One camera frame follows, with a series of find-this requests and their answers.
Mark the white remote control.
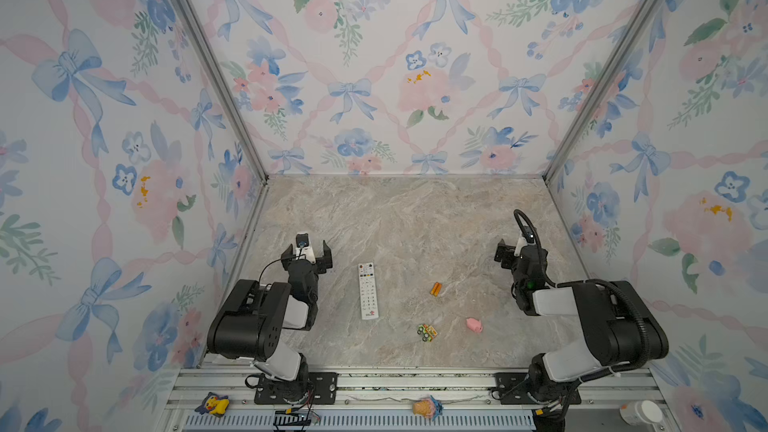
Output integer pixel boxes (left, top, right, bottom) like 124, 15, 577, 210
358, 262, 379, 320

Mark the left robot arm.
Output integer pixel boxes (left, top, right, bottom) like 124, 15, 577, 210
206, 233, 333, 385

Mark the pink pig toy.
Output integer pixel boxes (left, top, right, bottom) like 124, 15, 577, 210
466, 318, 483, 333

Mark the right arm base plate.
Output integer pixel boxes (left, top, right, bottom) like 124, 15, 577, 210
490, 372, 571, 406

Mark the green yellow battery pack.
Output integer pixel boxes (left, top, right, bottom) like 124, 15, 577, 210
417, 324, 438, 342

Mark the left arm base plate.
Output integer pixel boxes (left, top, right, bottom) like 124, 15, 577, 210
245, 372, 339, 406

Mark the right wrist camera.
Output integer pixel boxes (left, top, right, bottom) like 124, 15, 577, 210
521, 225, 536, 245

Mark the small circuit board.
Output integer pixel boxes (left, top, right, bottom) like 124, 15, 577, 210
272, 409, 321, 431

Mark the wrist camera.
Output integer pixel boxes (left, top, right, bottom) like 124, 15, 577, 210
296, 232, 310, 249
521, 225, 536, 245

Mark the aluminium front rail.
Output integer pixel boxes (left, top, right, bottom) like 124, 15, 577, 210
158, 365, 679, 432

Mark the white cup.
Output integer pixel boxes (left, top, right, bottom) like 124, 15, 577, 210
619, 400, 663, 426

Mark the pink blue plush toy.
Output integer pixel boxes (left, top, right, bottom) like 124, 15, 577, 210
412, 396, 443, 420

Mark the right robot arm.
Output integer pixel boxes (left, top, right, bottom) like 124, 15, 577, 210
494, 209, 670, 407

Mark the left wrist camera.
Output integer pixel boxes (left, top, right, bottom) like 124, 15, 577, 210
296, 232, 310, 249

